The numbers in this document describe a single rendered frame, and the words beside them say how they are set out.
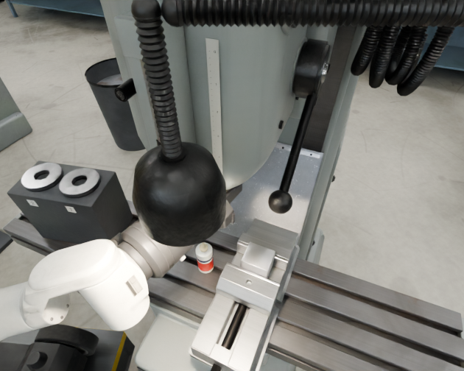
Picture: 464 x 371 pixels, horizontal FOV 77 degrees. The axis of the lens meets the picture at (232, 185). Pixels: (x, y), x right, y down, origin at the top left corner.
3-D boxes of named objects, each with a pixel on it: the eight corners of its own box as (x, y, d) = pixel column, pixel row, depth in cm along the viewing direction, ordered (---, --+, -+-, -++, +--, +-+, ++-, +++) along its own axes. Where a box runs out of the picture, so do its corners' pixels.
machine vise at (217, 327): (252, 389, 58) (255, 376, 50) (186, 354, 62) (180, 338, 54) (299, 249, 80) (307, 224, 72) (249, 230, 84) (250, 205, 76)
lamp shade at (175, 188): (130, 246, 22) (104, 191, 18) (149, 179, 27) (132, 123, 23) (225, 246, 22) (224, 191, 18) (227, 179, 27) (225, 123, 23)
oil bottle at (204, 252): (209, 276, 75) (207, 253, 67) (195, 270, 76) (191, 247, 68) (216, 262, 77) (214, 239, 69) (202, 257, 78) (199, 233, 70)
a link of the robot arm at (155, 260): (160, 230, 39) (85, 296, 33) (187, 281, 45) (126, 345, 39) (118, 209, 46) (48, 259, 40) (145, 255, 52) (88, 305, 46)
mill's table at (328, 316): (465, 442, 58) (490, 439, 53) (10, 241, 91) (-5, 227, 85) (453, 328, 73) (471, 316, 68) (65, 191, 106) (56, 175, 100)
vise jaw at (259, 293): (269, 316, 61) (271, 309, 58) (216, 292, 64) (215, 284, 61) (278, 291, 65) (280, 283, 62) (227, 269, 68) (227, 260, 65)
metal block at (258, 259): (265, 284, 65) (267, 271, 61) (240, 274, 67) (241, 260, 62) (272, 264, 68) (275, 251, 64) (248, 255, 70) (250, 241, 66)
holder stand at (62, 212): (115, 251, 79) (88, 203, 65) (42, 238, 82) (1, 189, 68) (133, 216, 88) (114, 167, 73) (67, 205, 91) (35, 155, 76)
